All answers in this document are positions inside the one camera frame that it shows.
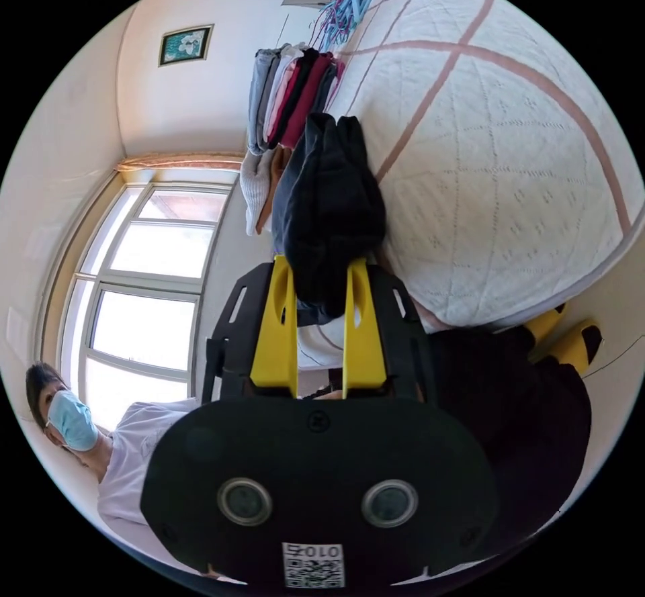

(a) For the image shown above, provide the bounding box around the window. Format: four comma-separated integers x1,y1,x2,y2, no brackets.
39,169,241,409

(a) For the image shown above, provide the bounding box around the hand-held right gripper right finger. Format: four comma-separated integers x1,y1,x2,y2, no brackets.
342,257,388,401

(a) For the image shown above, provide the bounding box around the bed with white quilt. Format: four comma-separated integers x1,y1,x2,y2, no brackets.
296,0,634,372

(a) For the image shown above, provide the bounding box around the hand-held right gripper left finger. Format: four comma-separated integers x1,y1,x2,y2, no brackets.
249,255,299,400

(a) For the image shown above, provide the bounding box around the pile of clothes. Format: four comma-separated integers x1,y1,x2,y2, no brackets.
239,42,347,236

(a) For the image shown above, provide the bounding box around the bundle of clothes hangers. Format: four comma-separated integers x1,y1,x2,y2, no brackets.
306,0,400,54

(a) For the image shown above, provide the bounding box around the framed flower picture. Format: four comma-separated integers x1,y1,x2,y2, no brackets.
158,24,216,68

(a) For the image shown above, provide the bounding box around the black long sleeve with letters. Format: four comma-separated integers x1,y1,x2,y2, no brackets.
271,112,388,327

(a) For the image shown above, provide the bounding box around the person's body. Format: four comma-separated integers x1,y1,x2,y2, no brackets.
25,302,603,560

